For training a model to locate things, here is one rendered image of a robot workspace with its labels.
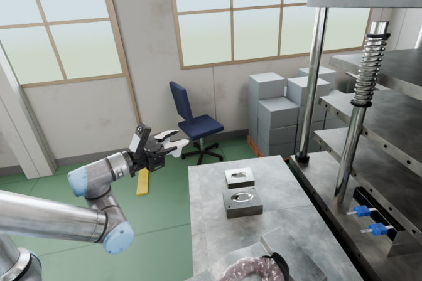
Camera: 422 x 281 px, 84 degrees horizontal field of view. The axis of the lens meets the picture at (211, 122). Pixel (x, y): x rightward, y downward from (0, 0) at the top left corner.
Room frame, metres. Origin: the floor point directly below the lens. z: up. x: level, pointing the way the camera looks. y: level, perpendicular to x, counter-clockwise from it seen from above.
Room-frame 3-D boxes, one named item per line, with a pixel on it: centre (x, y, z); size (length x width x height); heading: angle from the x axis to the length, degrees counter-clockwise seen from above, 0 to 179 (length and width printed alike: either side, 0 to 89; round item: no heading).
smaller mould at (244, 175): (1.19, -0.16, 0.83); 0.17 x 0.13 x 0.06; 95
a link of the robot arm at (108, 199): (0.53, 0.34, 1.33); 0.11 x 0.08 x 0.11; 36
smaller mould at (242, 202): (0.99, -0.14, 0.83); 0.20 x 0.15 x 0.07; 95
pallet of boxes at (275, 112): (2.69, -1.09, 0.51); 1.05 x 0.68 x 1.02; 101
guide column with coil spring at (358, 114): (1.00, -0.71, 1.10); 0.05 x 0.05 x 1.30
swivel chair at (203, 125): (2.66, 0.16, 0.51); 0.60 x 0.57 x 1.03; 98
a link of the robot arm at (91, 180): (0.54, 0.35, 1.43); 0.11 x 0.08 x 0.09; 126
